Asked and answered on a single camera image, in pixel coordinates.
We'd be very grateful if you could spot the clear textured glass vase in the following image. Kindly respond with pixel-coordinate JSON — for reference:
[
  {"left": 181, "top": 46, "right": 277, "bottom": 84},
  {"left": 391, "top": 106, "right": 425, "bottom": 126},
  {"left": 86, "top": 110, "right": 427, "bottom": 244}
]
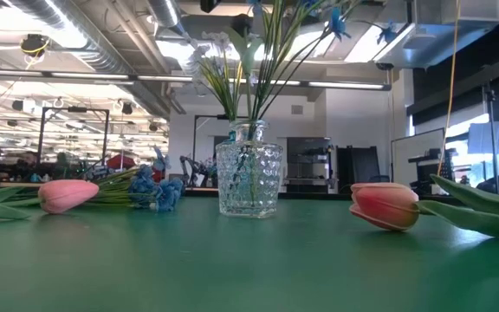
[{"left": 214, "top": 119, "right": 284, "bottom": 219}]

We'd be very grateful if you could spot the white artificial flower bunch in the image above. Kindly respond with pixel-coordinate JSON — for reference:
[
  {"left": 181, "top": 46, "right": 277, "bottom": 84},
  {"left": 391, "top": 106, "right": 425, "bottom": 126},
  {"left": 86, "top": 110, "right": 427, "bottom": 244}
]
[{"left": 186, "top": 29, "right": 244, "bottom": 123}]

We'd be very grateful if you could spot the dense blue flower bunch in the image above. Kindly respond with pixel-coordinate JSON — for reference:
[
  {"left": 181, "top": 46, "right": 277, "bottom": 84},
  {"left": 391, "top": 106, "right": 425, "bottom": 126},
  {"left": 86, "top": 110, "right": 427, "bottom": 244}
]
[{"left": 87, "top": 146, "right": 185, "bottom": 213}]

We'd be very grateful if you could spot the pink artificial tulip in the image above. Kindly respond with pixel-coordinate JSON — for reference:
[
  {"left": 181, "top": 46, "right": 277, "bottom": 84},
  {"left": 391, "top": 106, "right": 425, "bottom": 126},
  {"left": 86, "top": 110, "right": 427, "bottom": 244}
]
[
  {"left": 347, "top": 172, "right": 499, "bottom": 238},
  {"left": 0, "top": 179, "right": 101, "bottom": 221}
]

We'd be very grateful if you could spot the long-stemmed blue flower spray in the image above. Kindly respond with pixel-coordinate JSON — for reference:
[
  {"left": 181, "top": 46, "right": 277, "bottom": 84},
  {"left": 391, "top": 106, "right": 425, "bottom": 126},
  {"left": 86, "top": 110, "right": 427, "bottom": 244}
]
[{"left": 244, "top": 0, "right": 402, "bottom": 144}]

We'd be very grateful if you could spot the black cabinet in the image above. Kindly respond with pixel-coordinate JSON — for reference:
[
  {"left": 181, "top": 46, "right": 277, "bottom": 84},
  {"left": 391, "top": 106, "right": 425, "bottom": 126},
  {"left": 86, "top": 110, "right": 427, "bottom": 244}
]
[{"left": 286, "top": 136, "right": 334, "bottom": 194}]

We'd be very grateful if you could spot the green table mat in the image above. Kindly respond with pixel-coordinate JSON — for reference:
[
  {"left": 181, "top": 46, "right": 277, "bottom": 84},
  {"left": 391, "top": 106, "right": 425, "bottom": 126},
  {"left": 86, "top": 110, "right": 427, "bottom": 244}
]
[{"left": 0, "top": 185, "right": 499, "bottom": 312}]

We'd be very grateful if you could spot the ceiling light strip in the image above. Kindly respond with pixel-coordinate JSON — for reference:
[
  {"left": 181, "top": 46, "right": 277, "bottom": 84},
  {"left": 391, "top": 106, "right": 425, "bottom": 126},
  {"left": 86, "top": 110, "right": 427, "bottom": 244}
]
[{"left": 135, "top": 74, "right": 392, "bottom": 91}]

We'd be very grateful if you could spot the red background item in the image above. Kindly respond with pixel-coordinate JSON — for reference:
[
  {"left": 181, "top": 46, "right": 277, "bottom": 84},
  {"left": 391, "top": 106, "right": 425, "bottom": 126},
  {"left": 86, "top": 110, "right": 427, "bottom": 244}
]
[{"left": 105, "top": 153, "right": 138, "bottom": 172}]

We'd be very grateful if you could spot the whiteboard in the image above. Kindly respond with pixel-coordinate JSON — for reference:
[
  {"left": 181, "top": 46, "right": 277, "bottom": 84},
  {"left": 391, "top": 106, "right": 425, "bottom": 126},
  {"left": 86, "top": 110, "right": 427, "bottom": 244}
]
[{"left": 391, "top": 127, "right": 446, "bottom": 186}]

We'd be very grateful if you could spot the black equipment rack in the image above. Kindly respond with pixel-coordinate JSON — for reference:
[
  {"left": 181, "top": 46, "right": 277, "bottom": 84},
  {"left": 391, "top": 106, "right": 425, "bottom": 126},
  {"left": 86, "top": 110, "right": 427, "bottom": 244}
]
[{"left": 407, "top": 147, "right": 450, "bottom": 196}]

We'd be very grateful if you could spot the grey ceiling air unit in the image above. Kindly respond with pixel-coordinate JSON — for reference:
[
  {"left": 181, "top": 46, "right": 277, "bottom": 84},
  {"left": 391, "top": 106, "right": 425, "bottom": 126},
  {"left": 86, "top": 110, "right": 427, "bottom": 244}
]
[{"left": 373, "top": 0, "right": 499, "bottom": 70}]

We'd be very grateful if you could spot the white reflector panel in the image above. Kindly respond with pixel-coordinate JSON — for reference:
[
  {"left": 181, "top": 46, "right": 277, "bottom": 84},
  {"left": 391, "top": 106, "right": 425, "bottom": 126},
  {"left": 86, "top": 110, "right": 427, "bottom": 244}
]
[{"left": 467, "top": 120, "right": 499, "bottom": 156}]

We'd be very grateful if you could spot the black light stand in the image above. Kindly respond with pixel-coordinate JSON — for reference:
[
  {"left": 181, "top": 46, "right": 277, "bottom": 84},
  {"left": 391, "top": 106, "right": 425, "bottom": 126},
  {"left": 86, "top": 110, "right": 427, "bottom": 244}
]
[{"left": 482, "top": 81, "right": 499, "bottom": 192}]

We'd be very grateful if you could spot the black rig frame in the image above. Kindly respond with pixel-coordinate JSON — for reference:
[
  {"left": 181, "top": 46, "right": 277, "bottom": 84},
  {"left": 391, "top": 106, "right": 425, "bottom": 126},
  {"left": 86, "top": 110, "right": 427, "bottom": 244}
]
[
  {"left": 36, "top": 106, "right": 111, "bottom": 168},
  {"left": 191, "top": 114, "right": 233, "bottom": 148}
]

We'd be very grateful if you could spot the round silver ceiling duct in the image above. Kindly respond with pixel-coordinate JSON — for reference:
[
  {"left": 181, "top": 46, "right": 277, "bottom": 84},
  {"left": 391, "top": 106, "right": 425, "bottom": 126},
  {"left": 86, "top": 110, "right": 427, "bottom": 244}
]
[{"left": 147, "top": 0, "right": 188, "bottom": 39}]

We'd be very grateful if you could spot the ribbed silver ceiling duct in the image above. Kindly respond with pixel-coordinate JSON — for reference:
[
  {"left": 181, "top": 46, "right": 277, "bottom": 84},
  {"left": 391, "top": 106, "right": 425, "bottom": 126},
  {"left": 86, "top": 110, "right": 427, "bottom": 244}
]
[{"left": 9, "top": 0, "right": 172, "bottom": 118}]

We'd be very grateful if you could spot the yellow hanging cable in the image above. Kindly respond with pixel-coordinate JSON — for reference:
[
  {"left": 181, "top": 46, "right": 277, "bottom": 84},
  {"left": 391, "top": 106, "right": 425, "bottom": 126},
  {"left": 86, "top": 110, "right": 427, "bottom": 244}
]
[{"left": 436, "top": 0, "right": 462, "bottom": 177}]

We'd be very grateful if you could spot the black ceiling camera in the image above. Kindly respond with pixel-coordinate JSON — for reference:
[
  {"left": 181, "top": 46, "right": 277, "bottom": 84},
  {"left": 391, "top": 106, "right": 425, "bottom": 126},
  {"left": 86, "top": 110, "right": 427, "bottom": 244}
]
[{"left": 18, "top": 32, "right": 50, "bottom": 58}]

